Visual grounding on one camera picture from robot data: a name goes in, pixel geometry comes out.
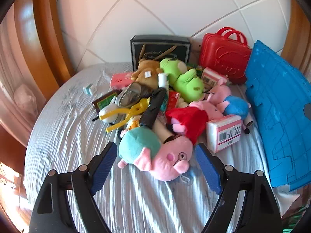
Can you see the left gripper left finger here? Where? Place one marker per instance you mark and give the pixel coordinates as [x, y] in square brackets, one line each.
[52, 213]

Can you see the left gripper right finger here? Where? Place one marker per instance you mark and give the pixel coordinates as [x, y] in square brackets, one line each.
[259, 213]

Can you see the white pink tissue pack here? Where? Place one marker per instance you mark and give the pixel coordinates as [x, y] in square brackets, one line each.
[223, 133]

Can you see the Daddy pig teal plush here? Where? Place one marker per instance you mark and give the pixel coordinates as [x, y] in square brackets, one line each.
[142, 148]

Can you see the Peppa pig red plush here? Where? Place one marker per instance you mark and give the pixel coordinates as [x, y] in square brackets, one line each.
[191, 121]

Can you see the yellow plastic tongs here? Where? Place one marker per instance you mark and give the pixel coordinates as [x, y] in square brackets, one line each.
[136, 109]

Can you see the red teal packet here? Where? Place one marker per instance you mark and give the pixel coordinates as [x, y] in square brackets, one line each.
[170, 101]

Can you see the grey striped bed sheet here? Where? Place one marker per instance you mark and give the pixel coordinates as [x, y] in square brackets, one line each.
[65, 137]

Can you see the George pig blue plush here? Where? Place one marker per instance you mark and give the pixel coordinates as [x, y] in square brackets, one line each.
[222, 97]

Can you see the brown medicine bottle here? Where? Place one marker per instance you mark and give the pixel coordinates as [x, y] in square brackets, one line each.
[104, 100]

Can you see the pink curtain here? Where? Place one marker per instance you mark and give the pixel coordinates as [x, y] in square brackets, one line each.
[21, 98]

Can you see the small white box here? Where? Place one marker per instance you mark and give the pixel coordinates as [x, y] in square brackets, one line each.
[90, 89]

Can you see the red white tissue pack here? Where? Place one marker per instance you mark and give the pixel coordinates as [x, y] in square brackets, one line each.
[210, 78]

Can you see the green frog plush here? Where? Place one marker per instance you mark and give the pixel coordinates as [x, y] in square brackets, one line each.
[184, 81]

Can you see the red plastic suitcase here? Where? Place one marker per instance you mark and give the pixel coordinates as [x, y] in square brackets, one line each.
[226, 52]

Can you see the brown bear plush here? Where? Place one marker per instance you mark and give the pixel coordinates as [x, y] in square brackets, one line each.
[147, 73]

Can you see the black gift box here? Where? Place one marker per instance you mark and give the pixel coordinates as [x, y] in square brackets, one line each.
[158, 47]

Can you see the wooden bed frame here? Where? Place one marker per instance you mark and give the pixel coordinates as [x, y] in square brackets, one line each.
[40, 38]

